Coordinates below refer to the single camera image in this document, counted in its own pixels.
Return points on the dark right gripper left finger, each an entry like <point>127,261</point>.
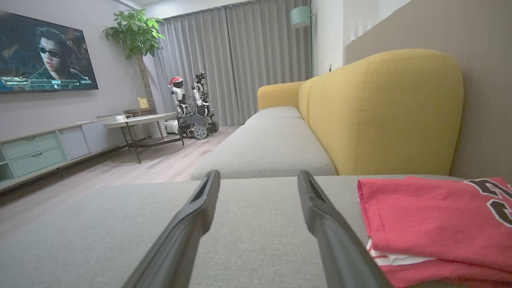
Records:
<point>180,248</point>

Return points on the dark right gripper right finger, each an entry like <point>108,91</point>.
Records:
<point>340,252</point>

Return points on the red white-trimmed shorts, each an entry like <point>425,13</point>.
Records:
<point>432,276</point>

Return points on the red white basketball jersey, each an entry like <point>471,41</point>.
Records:
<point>432,216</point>

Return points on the large grey sofa ottoman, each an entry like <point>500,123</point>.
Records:
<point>256,224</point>

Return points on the white ribbed plant pot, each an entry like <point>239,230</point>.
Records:
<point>154,130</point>

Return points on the grey sofa seat cushion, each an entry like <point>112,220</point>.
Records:
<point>268,148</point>
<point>274,113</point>

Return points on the wheeled white black robot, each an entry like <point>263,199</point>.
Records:
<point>196,116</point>

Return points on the light coffee table metal legs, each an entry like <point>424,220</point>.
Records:
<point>140,119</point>

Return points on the brown side table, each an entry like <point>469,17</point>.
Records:
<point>138,110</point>

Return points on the long grey TV cabinet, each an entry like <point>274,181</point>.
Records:
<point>76,142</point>

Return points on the small yellow container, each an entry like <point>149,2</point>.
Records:
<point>143,102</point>

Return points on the pale green cabinet drawer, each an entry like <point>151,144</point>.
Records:
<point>30,146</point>
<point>38,162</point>

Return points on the grey curtain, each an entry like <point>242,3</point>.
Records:
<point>192,64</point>
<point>272,44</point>

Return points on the green leafy indoor tree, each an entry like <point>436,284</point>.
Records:
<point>136,34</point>

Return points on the wall-mounted flat television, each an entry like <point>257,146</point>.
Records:
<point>44,52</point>

